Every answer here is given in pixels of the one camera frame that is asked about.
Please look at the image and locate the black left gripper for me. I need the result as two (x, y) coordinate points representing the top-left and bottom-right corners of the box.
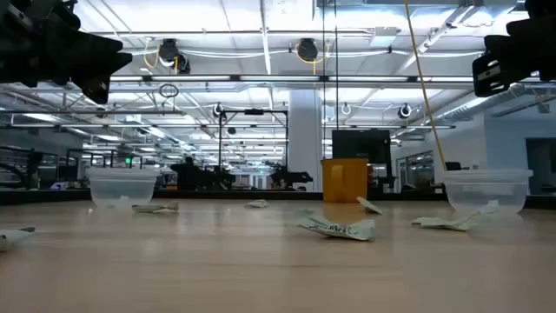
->
(0, 0), (134, 105)

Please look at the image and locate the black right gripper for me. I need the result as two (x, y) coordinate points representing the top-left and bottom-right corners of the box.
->
(471, 0), (556, 98)

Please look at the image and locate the clear plastic bin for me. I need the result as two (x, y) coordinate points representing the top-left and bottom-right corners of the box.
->
(85, 167), (162, 210)
(441, 168), (534, 216)

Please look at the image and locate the person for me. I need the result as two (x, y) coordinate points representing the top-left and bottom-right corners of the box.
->
(169, 156), (202, 191)

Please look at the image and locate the black background robot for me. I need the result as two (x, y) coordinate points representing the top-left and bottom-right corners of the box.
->
(268, 162), (314, 192)
(200, 164), (238, 191)

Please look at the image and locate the black computer case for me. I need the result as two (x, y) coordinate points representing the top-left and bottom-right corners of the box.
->
(331, 129), (394, 179)

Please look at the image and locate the white building pillar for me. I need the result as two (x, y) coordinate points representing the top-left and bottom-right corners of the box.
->
(288, 89), (324, 193)

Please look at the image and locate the yellow plastic mug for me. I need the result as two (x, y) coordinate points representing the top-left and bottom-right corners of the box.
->
(320, 157), (369, 203)

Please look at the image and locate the black gantry frame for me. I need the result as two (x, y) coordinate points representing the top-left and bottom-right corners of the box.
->
(217, 109), (289, 189)

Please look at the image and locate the black aluminium table frame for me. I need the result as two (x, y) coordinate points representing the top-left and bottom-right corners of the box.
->
(0, 188), (556, 206)

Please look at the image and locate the black hanging cable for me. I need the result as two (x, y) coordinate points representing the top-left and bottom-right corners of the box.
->
(321, 0), (327, 160)
(334, 0), (340, 131)

